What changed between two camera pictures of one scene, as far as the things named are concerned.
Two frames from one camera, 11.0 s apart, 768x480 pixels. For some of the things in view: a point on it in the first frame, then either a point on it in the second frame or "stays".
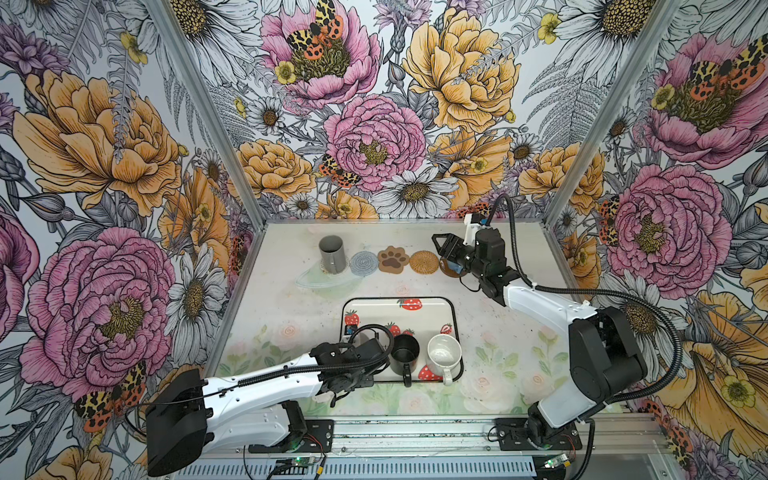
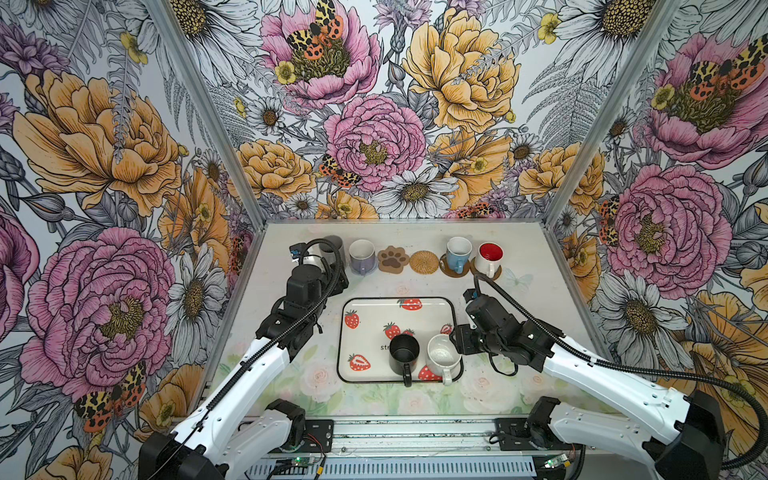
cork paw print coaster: [392, 260] stays
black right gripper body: [471, 262] -> [473, 341]
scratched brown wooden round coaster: [447, 270] stays
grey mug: [333, 255] stays
